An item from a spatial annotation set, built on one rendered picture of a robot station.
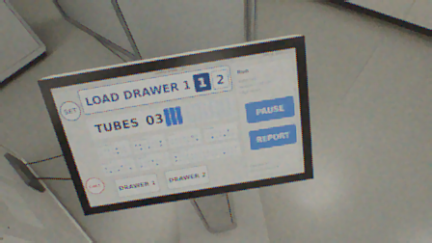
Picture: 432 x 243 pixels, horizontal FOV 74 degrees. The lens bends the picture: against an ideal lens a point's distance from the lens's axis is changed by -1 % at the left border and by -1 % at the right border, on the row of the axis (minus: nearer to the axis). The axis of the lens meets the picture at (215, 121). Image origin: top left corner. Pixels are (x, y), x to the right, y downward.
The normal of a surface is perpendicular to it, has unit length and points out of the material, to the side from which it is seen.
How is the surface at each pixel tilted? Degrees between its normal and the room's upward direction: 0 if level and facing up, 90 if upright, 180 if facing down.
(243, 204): 5
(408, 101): 0
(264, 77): 50
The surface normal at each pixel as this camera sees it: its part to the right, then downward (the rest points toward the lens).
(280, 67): 0.04, 0.30
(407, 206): -0.10, -0.53
